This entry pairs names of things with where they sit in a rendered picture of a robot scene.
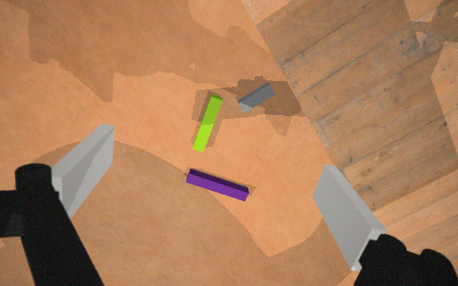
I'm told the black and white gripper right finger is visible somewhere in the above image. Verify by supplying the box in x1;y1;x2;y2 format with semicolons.
312;164;458;286

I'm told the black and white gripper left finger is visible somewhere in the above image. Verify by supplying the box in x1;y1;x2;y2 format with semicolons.
0;123;115;286

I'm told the lime green rod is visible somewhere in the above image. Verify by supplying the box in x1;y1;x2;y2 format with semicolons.
192;94;223;152

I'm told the grey rectangular rod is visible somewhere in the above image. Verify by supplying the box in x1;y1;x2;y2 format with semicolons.
238;83;275;113

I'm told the purple rod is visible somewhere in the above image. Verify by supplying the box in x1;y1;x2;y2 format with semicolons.
186;168;249;202

